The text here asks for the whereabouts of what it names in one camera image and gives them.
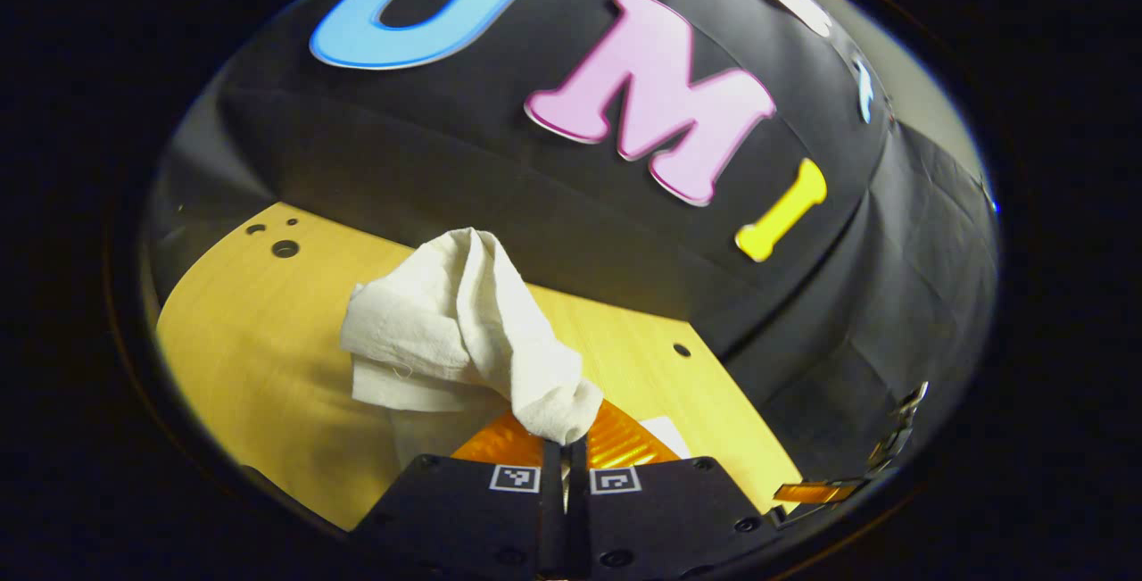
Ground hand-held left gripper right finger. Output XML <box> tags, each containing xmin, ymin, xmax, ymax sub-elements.
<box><xmin>571</xmin><ymin>398</ymin><xmax>786</xmax><ymax>578</ymax></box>

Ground black backdrop cloth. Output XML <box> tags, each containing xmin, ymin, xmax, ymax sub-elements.
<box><xmin>141</xmin><ymin>0</ymin><xmax>1000</xmax><ymax>510</ymax></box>

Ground white jeans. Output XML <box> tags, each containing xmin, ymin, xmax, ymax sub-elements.
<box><xmin>339</xmin><ymin>227</ymin><xmax>693</xmax><ymax>475</ymax></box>

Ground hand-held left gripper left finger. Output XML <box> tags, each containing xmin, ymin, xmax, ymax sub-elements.
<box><xmin>352</xmin><ymin>411</ymin><xmax>565</xmax><ymax>578</ymax></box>

